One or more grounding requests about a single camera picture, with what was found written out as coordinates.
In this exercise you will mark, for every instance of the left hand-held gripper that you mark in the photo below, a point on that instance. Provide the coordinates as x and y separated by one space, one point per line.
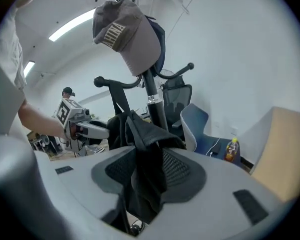
67 111

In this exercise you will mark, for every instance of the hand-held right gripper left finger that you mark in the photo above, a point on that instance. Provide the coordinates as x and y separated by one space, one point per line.
75 176

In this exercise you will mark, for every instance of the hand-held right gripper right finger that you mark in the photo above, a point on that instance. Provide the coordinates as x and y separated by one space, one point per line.
214 209

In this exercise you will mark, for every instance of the black backpack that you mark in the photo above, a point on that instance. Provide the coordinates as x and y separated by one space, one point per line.
144 144

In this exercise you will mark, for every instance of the black metal coat rack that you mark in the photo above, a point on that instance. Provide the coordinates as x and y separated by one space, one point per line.
155 109

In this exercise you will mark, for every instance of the person's left forearm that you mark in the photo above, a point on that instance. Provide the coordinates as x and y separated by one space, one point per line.
40 119

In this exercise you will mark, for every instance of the person's left hand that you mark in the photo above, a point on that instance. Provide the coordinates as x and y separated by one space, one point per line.
77 131

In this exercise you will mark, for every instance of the black phone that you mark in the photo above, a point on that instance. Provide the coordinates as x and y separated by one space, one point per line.
215 149

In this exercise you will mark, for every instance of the yellow-capped drink bottle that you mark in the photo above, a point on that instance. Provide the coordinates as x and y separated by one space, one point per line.
231 151

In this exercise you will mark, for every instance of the blue chair with white trim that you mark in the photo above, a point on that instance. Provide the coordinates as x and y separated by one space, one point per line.
194 126

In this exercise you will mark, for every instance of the black mesh office chair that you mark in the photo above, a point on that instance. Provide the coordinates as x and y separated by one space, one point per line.
177 96

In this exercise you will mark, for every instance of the beige wooden board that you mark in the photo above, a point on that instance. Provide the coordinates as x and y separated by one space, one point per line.
282 154

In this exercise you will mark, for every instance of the short ceiling light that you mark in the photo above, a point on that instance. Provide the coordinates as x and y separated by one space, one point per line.
28 69

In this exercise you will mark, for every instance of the grey-brown baseball cap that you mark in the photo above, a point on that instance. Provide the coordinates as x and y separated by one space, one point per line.
129 36

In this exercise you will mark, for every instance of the dark blue cap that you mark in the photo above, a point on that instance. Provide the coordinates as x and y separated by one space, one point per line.
160 44

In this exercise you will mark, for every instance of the long ceiling light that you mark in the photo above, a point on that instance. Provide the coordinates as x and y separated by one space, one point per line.
72 24

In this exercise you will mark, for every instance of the person's white t-shirt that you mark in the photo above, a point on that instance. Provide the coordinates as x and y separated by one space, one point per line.
7 66

